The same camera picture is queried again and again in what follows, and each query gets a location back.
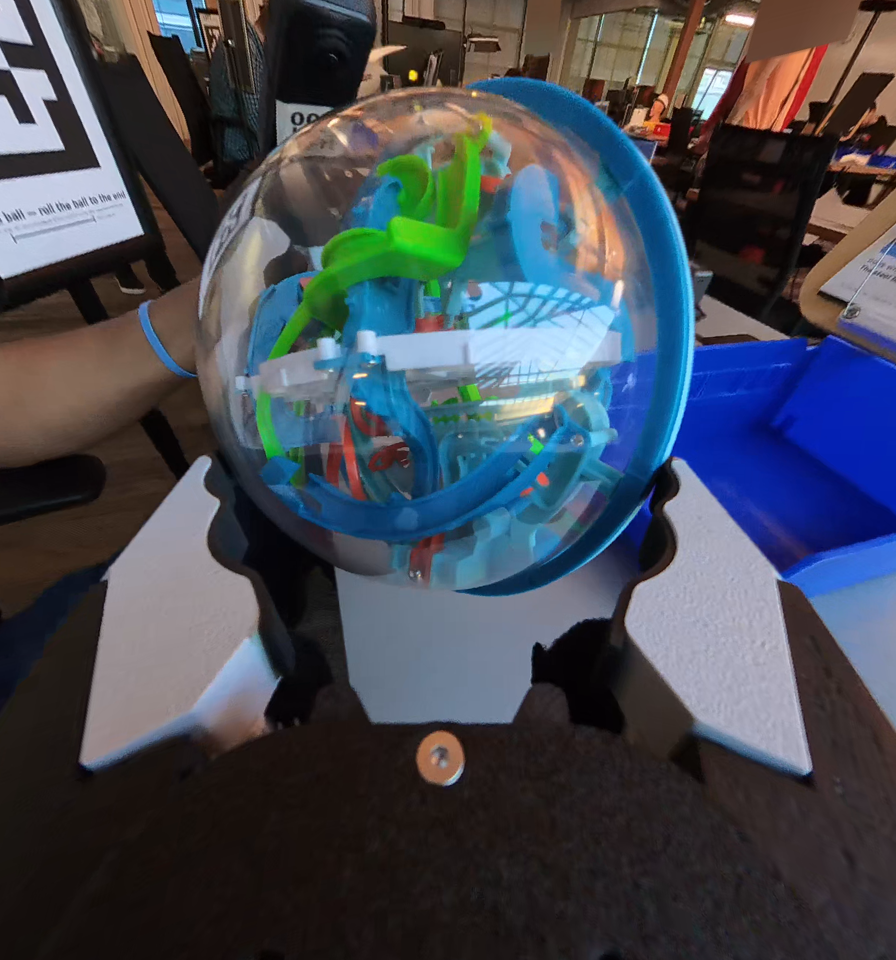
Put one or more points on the person's left forearm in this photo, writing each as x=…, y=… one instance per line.
x=57, y=397

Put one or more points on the clear plastic maze ball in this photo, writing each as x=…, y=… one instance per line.
x=448, y=337

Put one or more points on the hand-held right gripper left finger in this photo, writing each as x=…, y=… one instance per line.
x=162, y=645

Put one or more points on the wooden instruction board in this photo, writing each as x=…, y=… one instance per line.
x=875, y=270

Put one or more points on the black framed marker sign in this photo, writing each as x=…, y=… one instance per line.
x=35, y=150

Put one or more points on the blue plastic bin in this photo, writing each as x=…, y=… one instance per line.
x=793, y=442

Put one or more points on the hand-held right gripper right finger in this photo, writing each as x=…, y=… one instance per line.
x=714, y=645

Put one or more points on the black floor lamp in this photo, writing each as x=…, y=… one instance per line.
x=872, y=37

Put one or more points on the person's left hand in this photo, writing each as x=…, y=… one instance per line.
x=177, y=322

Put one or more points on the dark blue jeans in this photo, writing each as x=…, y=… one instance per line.
x=12, y=652

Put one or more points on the blue wristband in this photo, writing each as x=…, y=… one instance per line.
x=151, y=334

